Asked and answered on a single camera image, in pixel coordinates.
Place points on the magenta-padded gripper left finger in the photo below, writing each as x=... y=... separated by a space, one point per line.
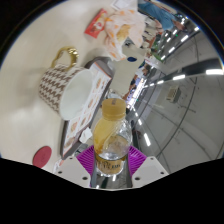
x=85 y=163

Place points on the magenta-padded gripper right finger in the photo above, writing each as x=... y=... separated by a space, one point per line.
x=136 y=160

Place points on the clear yellow-capped drink bottle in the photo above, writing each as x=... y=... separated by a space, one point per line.
x=111 y=140

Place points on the crumpled white napkin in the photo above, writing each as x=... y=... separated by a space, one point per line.
x=86 y=134

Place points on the flat round red coaster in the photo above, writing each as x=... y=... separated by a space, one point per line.
x=42 y=156

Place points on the ceiling air conditioner unit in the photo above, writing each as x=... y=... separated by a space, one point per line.
x=173 y=94

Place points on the beige dining chair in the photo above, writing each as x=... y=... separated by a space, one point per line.
x=128 y=80

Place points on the ceiling lights group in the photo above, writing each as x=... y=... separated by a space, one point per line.
x=213 y=71

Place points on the white orange food wrapper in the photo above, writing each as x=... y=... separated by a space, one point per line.
x=125 y=30

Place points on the small red sauce packet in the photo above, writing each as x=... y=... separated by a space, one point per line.
x=96 y=23

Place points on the white printed card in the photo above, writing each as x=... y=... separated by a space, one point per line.
x=123 y=4

